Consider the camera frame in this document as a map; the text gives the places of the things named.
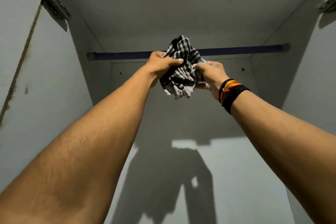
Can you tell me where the black braided wristband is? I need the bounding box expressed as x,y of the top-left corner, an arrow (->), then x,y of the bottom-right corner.
221,85 -> 251,115

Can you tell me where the person's right hand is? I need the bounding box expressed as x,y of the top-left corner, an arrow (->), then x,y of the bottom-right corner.
193,61 -> 230,101

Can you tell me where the black white checkered cloth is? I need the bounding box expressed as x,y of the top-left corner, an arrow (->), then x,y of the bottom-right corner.
159,35 -> 208,100

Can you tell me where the person's right forearm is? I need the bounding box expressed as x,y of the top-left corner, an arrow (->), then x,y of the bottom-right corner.
230,90 -> 336,224

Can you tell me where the grey wardrobe cabinet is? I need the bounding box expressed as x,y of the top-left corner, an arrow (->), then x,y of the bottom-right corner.
0,0 -> 336,224

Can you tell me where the person's left hand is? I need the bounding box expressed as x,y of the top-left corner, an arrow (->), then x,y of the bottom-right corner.
144,51 -> 184,88

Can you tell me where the red yellow thread bracelet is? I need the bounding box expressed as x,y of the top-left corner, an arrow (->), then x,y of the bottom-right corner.
218,79 -> 242,103

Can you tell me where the dark blue closet rod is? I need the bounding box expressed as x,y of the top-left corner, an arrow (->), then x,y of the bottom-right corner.
93,45 -> 284,61

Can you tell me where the person's left forearm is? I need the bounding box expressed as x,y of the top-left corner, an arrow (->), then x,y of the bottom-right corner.
0,64 -> 153,224

